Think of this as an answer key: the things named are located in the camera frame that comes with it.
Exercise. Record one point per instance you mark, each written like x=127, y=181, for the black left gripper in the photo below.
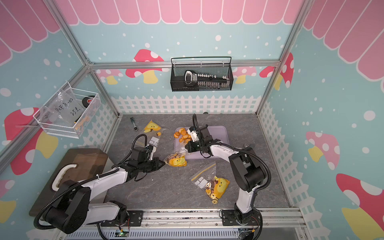
x=155, y=160

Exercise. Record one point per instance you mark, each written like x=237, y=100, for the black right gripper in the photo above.
x=190, y=149

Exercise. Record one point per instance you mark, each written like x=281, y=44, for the ziploc bag of mixed cookies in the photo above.
x=177, y=159

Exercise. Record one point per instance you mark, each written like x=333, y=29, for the ziploc bag of orange cookies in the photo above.
x=151, y=130

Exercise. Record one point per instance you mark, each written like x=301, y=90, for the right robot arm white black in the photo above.
x=251, y=174

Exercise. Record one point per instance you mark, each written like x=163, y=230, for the ziploc bag near right arm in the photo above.
x=207, y=180

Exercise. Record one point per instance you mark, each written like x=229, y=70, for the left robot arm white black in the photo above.
x=72, y=207

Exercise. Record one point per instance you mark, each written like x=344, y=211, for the pile of orange cookies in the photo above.
x=182, y=136

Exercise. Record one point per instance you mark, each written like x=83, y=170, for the lavender plastic tray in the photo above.
x=217, y=132

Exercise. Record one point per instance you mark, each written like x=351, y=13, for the socket set in basket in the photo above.
x=191, y=81

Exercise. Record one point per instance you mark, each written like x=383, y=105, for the black tape roll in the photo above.
x=89, y=101

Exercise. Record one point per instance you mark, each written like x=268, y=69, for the green handled ratchet wrench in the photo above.
x=133, y=123

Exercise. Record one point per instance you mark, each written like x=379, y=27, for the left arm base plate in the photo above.
x=132, y=218

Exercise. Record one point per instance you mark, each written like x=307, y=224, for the black wire wall basket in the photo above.
x=219, y=66

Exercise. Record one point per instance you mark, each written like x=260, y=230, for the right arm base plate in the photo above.
x=237, y=218

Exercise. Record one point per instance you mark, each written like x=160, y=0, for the brown wooden case white handle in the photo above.
x=78, y=164

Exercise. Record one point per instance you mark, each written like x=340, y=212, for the white wire wall basket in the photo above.
x=64, y=115

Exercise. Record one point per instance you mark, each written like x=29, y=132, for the aluminium front rail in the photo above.
x=200, y=224

